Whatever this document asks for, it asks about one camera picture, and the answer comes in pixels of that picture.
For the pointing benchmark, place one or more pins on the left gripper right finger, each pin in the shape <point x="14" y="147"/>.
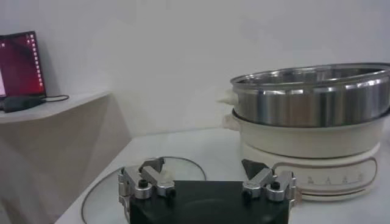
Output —
<point x="259" y="179"/>

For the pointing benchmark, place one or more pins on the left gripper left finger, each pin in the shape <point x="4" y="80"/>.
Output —
<point x="158" y="182"/>

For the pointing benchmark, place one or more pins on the stainless steel steamer basket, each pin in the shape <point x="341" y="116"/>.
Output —
<point x="304" y="103"/>

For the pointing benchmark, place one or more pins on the cream electric cooker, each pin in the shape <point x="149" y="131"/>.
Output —
<point x="304" y="143"/>

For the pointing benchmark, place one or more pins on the white side desk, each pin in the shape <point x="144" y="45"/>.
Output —
<point x="61" y="152"/>

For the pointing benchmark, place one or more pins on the black computer mouse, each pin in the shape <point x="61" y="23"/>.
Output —
<point x="21" y="103"/>

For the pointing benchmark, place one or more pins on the laptop with red screen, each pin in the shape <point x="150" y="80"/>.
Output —
<point x="18" y="67"/>

